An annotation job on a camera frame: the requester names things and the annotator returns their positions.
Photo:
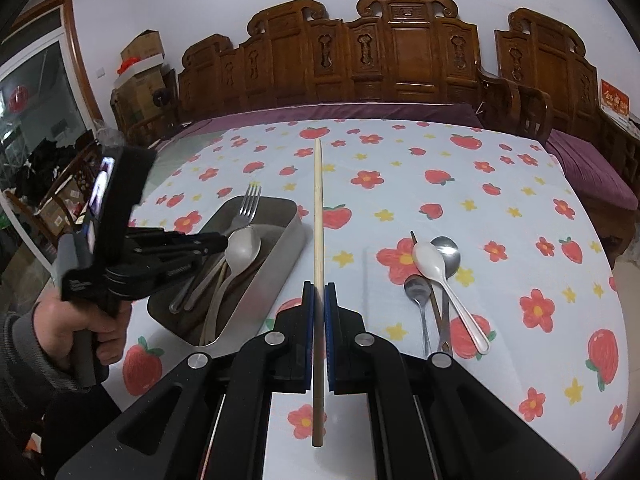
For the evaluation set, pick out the red paper ornament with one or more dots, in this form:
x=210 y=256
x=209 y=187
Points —
x=126 y=66

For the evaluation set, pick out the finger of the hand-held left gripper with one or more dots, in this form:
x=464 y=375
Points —
x=150 y=275
x=175 y=244

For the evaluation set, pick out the person's left forearm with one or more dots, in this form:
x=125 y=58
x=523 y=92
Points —
x=20 y=360

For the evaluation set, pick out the small brown cardboard box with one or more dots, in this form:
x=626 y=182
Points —
x=142 y=47

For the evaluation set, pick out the white plastic spoon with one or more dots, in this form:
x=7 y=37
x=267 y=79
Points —
x=427 y=260

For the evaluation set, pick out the square purple seat cushion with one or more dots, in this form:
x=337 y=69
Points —
x=590 y=170

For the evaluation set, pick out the long purple seat cushion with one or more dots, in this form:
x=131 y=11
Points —
x=375 y=110

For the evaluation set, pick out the metal fork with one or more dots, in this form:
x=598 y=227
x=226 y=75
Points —
x=248 y=210

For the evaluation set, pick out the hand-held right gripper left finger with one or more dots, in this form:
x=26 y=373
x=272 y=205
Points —
x=309 y=320

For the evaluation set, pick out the small black fan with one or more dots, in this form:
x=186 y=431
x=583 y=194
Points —
x=161 y=97

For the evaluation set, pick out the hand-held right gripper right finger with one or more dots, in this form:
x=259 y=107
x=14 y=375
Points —
x=330 y=320

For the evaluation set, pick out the wooden side chair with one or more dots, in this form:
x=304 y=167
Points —
x=55 y=205

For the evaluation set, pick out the red gift box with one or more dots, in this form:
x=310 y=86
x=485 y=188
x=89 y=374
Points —
x=615 y=97

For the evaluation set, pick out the beige plastic spoon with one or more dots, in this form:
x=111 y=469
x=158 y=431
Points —
x=242 y=246

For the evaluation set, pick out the large metal spoon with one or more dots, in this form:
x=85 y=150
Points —
x=448 y=250

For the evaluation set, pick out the strawberry print tablecloth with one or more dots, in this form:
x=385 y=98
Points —
x=400 y=185

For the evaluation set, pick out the plain metal utensil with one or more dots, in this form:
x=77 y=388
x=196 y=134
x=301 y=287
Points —
x=200 y=292

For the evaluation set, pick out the carved wooden sofa bench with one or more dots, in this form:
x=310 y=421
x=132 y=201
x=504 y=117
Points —
x=410 y=55

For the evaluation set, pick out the pile of black clothes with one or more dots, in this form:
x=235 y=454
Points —
x=50 y=160

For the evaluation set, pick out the rectangular metal tray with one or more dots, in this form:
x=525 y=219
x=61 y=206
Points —
x=285 y=265

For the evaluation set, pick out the person's left hand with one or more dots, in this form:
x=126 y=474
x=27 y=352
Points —
x=55 y=330

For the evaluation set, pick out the small metal spoon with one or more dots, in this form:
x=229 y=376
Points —
x=417 y=288

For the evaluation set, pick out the wooden side table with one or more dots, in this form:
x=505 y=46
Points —
x=625 y=135

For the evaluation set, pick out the large brown cardboard box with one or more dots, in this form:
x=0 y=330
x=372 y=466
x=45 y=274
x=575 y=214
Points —
x=140 y=95

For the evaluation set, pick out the dark chopstick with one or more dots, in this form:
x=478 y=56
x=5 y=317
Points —
x=412 y=237

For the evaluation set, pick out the red window decoration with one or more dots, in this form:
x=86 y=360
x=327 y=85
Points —
x=18 y=99

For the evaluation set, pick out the carved wooden armchair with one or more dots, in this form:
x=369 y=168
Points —
x=545 y=60

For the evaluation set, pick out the light wooden chopstick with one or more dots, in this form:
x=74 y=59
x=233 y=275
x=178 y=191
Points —
x=318 y=210

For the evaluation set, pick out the wooden door frame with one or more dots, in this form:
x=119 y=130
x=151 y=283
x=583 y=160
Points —
x=80 y=60

